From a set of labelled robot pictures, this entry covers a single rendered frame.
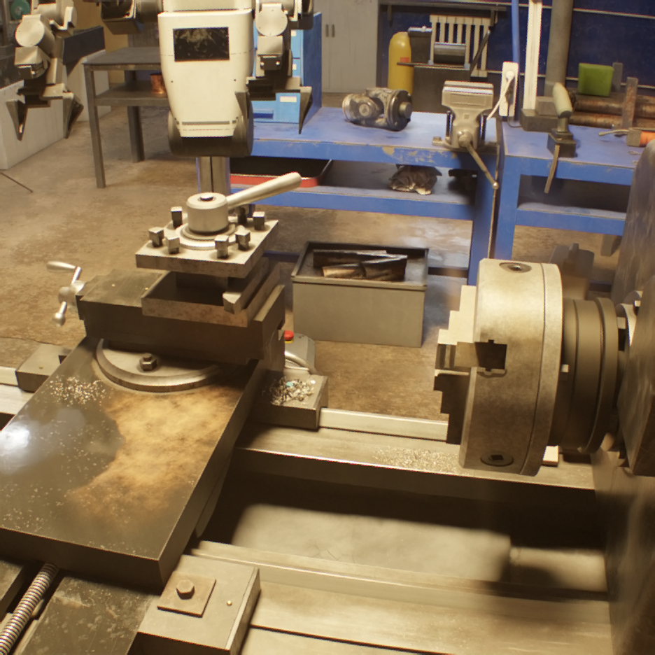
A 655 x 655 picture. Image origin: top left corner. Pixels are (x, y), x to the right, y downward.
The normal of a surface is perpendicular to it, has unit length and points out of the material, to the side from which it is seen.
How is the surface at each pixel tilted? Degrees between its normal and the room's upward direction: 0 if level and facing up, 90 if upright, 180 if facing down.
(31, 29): 60
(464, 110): 65
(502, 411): 80
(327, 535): 13
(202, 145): 113
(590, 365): 51
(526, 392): 69
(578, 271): 0
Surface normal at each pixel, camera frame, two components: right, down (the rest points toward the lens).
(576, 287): -0.40, 0.47
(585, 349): -0.12, -0.35
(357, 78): -0.19, 0.50
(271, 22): -0.02, 0.01
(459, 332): -0.07, -0.58
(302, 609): 0.00, -0.86
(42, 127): 0.98, 0.10
